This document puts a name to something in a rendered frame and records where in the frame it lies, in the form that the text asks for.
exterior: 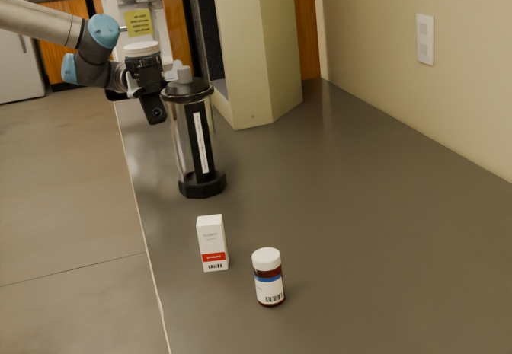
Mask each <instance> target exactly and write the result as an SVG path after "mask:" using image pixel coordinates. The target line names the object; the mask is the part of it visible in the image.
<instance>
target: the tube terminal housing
mask: <svg viewBox="0 0 512 354"><path fill-rule="evenodd" d="M215 6H216V16H217V21H219V25H220V30H221V37H222V47H223V48H221V49H222V60H223V65H224V71H225V77H226V87H227V93H228V99H229V101H227V100H226V99H225V98H224V97H223V96H222V95H221V94H220V93H219V92H218V91H217V90H216V89H215V88H214V93H213V94H212V95H211V98H212V103H213V105H214V106H215V107H216V109H217V110H218V111H219V112H220V113H221V114H222V115H223V117H224V118H225V119H226V120H227V122H228V123H229V124H230V126H231V127H232V128H233V129H234V130H239V129H246V128H250V127H254V126H261V125H265V124H268V123H273V122H275V121H276V120H278V119H279V118H281V117H282V116H283V115H284V114H286V113H287V112H289V111H290V110H292V109H293V108H294V107H295V106H297V105H298V104H300V103H301V102H303V99H302V82H301V73H300V64H299V47H298V39H297V30H296V14H295V5H294V0H215Z"/></svg>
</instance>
